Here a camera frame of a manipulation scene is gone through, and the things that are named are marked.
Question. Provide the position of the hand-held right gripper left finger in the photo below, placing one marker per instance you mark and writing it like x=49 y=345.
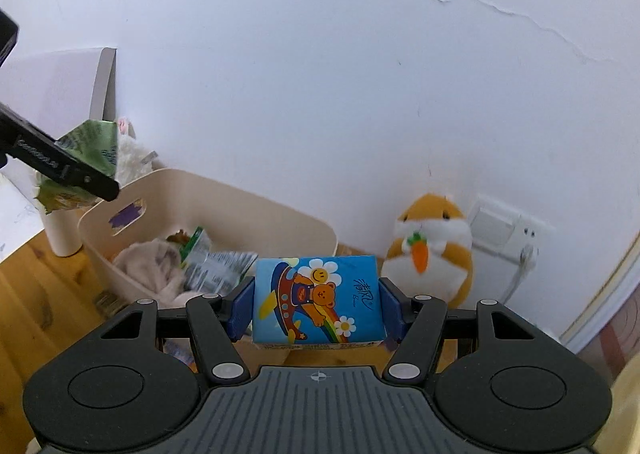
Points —
x=242 y=309

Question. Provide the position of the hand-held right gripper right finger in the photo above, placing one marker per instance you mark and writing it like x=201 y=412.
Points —
x=391 y=309

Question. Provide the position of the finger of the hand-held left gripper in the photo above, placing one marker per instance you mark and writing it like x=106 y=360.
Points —
x=55 y=159

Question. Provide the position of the green snack packet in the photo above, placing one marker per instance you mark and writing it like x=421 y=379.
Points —
x=95 y=144

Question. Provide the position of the blue cartoon tissue pack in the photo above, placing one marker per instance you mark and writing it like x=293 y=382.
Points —
x=320 y=301

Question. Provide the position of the white fluffy rabbit plush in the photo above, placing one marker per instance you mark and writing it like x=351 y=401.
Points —
x=132 y=154

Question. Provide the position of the beige plastic storage bin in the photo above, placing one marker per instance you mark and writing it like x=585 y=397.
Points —
x=260 y=219

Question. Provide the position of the wooden desktop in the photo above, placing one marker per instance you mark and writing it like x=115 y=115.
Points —
x=35 y=294

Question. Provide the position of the silver foil packet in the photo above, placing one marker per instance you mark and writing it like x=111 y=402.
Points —
x=220 y=269

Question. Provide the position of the orange and white hamster plush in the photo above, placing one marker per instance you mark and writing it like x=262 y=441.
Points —
x=435 y=274

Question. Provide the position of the white cardboard box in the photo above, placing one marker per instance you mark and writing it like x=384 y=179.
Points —
x=50 y=84

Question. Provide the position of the white cylindrical cup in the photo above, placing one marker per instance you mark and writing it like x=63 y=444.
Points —
x=62 y=229

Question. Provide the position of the small green packet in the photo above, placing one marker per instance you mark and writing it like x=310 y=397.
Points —
x=195 y=241

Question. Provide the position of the beige fluffy cloth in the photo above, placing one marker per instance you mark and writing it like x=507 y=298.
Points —
x=150 y=266

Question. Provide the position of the small patterned item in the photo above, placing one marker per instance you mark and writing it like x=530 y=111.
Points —
x=110 y=303

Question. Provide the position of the white wall outlet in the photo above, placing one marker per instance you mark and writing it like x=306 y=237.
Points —
x=500 y=224

